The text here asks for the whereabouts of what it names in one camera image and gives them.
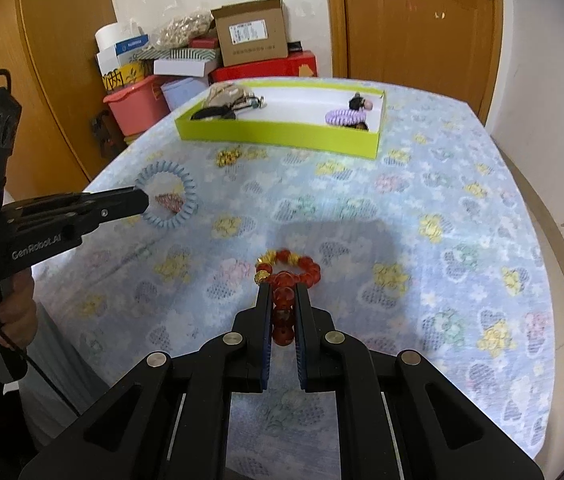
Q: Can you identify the yellow printed container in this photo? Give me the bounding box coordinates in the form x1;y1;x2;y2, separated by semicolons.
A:
102;62;143;93

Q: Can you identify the brown cardboard box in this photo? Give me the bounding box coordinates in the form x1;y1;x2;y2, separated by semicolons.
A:
210;0;289;67

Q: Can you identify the blue and white box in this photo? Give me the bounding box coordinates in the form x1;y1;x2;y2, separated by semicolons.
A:
96;34;151;73

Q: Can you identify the large red gift box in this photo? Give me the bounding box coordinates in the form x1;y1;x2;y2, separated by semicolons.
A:
208;50;319;84

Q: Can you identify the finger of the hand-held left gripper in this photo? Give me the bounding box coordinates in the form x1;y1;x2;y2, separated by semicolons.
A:
26;200;150;234
6;186;149;222

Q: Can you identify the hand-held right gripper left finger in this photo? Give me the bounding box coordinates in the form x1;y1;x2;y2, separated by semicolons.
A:
18;282;273;480

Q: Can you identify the beige hair claw clip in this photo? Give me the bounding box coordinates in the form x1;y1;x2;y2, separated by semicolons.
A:
205;83;247;108

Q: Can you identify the wooden door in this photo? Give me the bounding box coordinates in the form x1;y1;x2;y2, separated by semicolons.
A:
324;0;505;126

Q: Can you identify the pink plastic bin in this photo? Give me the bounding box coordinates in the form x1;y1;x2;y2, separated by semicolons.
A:
102;75;170;137

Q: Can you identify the light blue round container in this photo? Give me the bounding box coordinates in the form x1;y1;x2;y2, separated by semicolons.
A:
161;77;210;111

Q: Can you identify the green striped flat box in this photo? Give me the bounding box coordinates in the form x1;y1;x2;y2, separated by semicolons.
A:
136;46;220;62

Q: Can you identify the black wristband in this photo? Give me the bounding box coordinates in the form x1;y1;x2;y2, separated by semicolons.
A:
191;105;237;121

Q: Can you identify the green cardboard box tray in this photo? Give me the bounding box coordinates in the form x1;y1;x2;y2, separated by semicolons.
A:
175;79;387;160

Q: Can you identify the gold bead bracelet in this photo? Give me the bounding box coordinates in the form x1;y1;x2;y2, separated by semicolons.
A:
216;147;243;168

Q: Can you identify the red bead bracelet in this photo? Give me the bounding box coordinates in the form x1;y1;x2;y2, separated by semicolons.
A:
254;248;321;347

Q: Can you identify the purple spiral hair tie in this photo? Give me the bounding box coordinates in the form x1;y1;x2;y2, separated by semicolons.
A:
323;107;369;128

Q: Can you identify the blue spiral hair tie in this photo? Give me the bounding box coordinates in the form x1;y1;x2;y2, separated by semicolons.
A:
135;160;199;231

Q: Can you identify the white flat box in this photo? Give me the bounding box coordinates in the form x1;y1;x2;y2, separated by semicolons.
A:
153;58;219;78

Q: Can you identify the wooden wardrobe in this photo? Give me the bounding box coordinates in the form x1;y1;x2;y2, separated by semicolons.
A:
0;0;117;201

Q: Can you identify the black hair tie pink bead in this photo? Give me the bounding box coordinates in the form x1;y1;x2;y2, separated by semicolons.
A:
348;91;375;112

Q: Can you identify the clear bag of nuts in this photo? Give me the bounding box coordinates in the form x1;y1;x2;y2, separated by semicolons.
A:
154;12;215;51

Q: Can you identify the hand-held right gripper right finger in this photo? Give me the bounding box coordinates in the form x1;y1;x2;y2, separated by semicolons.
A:
294;282;545;480

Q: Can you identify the white paper roll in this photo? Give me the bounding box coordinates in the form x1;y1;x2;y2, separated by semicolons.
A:
94;22;135;53

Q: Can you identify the pink rhinestone hair clip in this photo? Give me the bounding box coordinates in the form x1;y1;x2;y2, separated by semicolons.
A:
154;191;183;212

